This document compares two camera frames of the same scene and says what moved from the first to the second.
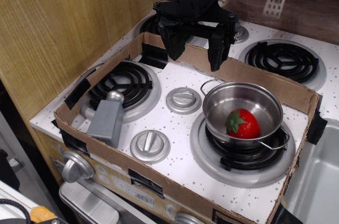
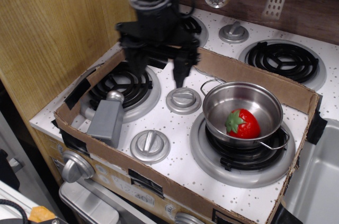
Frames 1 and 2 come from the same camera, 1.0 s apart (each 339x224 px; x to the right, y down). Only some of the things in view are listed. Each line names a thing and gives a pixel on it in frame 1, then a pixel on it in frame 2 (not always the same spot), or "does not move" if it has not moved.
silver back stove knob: x=241 y=34 does not move
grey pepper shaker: x=108 y=117 does not move
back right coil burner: x=291 y=59 does not move
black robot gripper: x=196 y=7 → x=163 y=27
